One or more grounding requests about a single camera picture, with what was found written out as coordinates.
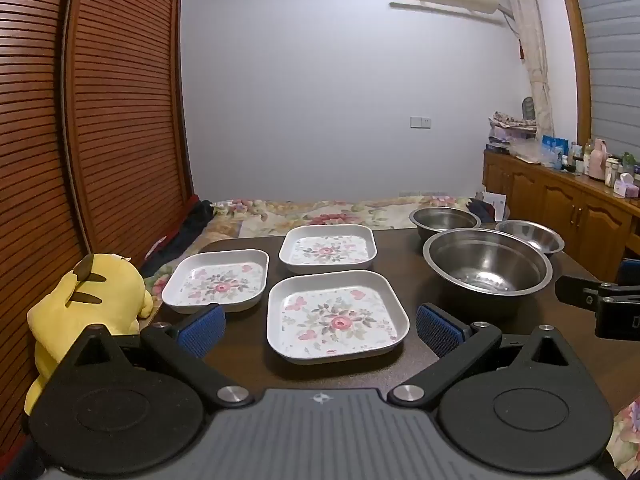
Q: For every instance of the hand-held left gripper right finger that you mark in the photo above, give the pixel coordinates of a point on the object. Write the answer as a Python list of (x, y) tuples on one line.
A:
[(440, 329)]

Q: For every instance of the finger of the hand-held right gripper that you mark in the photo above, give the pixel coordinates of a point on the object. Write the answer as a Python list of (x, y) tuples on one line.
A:
[(631, 271), (575, 291)]

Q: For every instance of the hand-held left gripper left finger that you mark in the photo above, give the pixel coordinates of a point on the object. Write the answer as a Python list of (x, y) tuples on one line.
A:
[(202, 330)]

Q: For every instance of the white floral square plate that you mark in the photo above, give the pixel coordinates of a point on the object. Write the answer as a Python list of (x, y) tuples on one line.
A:
[(325, 252), (340, 320), (215, 285)]

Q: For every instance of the medium steel bowl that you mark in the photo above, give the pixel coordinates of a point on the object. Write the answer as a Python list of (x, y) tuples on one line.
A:
[(530, 237)]

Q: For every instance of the large steel bowl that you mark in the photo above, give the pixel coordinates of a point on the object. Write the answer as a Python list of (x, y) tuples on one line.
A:
[(485, 265)]

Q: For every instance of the small deep steel bowl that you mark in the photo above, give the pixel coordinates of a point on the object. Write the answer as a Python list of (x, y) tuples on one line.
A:
[(442, 220)]

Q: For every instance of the pink tissue box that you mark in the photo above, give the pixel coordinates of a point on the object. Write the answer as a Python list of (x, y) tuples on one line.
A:
[(627, 186)]

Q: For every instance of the wooden sideboard cabinet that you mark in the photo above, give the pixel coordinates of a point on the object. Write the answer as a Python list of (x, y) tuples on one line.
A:
[(560, 200)]

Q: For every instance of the white jar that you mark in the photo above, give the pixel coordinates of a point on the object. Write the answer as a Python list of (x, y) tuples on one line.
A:
[(611, 172)]

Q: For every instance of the dark clothing pile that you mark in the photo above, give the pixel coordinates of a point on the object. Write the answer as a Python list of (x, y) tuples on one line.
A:
[(185, 230)]

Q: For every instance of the small green plant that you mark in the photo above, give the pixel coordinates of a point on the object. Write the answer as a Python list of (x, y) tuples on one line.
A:
[(628, 160)]

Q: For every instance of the white envelope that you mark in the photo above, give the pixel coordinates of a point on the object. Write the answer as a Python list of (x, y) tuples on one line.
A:
[(497, 205)]

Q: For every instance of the pink thermos bottle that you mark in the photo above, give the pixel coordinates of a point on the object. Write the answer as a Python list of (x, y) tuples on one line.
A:
[(598, 160)]

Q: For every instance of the dark blue blanket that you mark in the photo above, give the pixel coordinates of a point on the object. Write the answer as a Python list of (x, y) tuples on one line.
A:
[(480, 207)]

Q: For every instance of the glass bottle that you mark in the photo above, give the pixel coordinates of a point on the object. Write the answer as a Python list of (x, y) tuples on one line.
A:
[(588, 150)]

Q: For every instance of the blue box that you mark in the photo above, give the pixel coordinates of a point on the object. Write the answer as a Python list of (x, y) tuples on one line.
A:
[(555, 150)]

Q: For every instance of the clear plastic bag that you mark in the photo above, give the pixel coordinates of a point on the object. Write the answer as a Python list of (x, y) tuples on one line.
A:
[(527, 152)]

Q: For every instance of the yellow plush toy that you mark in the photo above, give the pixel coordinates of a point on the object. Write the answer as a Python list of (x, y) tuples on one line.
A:
[(55, 320)]

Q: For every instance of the grey window blind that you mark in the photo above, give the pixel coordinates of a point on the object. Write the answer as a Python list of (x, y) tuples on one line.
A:
[(610, 60)]

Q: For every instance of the wooden louvered wardrobe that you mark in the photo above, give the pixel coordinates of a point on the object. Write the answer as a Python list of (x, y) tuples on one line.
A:
[(115, 110)]

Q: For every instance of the cream patterned curtain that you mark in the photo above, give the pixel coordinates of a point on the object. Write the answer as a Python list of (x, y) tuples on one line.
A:
[(532, 50)]

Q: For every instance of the white wall switch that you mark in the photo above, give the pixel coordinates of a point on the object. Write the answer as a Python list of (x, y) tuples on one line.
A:
[(420, 122)]

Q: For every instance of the wooden window frame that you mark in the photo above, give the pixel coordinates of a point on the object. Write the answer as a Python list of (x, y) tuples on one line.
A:
[(575, 50)]

